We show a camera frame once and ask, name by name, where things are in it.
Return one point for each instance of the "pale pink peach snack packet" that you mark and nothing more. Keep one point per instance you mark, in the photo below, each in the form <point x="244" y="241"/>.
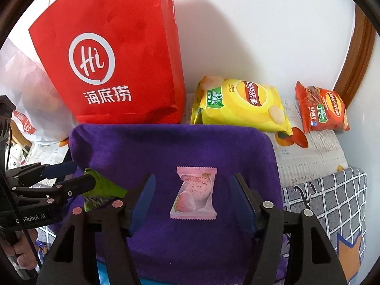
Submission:
<point x="193" y="190"/>

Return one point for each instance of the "yellow chip bag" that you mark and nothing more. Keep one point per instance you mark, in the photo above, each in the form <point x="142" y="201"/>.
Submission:
<point x="243" y="107"/>

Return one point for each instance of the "green snack packet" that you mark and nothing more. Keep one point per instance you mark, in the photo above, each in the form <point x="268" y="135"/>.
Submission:
<point x="104" y="188"/>

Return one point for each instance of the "brown wooden door frame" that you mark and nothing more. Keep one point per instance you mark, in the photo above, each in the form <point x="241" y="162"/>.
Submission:
<point x="359" y="59"/>

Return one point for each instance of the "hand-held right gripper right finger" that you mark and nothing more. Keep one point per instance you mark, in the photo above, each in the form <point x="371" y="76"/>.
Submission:
<point x="242" y="202"/>

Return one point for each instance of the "red chip bag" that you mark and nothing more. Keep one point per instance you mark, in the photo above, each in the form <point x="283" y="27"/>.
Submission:
<point x="320" y="109"/>

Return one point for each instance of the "grey checked blanket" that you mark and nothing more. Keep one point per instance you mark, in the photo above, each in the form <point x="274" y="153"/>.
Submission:
<point x="326" y="196"/>

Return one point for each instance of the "white plastic bag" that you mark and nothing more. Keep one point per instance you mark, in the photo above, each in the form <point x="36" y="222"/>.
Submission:
<point x="29" y="95"/>

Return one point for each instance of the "red paper bag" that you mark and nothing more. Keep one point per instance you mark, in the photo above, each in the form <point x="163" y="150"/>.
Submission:
<point x="118" y="35"/>

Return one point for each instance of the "purple fabric basket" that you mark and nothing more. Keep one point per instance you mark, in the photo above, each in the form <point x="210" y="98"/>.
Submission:
<point x="178" y="148"/>

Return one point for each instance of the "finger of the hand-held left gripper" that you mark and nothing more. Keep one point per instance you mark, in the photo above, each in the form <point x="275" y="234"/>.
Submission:
<point x="74" y="185"/>
<point x="59" y="169"/>

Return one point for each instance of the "person's left hand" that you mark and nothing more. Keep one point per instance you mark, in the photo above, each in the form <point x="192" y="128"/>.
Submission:
<point x="25" y="251"/>

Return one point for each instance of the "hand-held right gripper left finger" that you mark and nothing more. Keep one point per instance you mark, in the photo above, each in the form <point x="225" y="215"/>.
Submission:
<point x="145" y="202"/>

